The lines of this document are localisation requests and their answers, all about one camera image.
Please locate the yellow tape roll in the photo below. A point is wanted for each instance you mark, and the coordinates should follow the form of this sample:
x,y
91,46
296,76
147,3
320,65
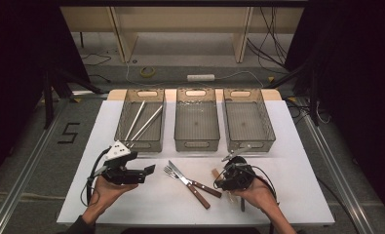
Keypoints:
x,y
140,72

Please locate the white power strip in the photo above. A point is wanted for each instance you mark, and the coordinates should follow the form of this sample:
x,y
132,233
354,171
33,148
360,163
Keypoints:
x,y
200,78

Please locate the person's right hand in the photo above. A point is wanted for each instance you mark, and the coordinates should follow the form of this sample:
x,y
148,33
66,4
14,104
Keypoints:
x,y
260,195

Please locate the grey transparent plastic bin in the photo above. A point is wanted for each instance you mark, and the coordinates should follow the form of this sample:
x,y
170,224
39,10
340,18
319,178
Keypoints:
x,y
245,123
154,135
196,123

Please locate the metal floor rail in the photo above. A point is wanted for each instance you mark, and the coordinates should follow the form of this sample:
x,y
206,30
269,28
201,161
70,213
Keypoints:
x,y
338,177
21,182

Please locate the black curtain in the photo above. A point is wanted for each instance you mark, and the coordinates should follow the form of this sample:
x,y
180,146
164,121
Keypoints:
x,y
359,65
18,48

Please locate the beige wooden desk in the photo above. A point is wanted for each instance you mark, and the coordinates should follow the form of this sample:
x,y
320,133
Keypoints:
x,y
122,39

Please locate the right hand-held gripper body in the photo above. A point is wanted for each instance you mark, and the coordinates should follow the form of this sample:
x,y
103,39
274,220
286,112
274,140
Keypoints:
x,y
237,175

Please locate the black stand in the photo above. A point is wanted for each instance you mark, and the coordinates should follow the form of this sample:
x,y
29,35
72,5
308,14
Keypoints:
x,y
47,97
313,97

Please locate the metal spoon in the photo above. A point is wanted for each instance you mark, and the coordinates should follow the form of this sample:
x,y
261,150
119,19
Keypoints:
x,y
242,205

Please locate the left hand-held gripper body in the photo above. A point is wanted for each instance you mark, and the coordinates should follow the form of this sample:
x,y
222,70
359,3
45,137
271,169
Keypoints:
x,y
118,150

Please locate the person's left hand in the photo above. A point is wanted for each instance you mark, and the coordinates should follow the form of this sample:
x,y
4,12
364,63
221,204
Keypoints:
x,y
104,195

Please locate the white table sheet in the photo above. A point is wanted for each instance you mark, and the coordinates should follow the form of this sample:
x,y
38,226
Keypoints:
x,y
186,217

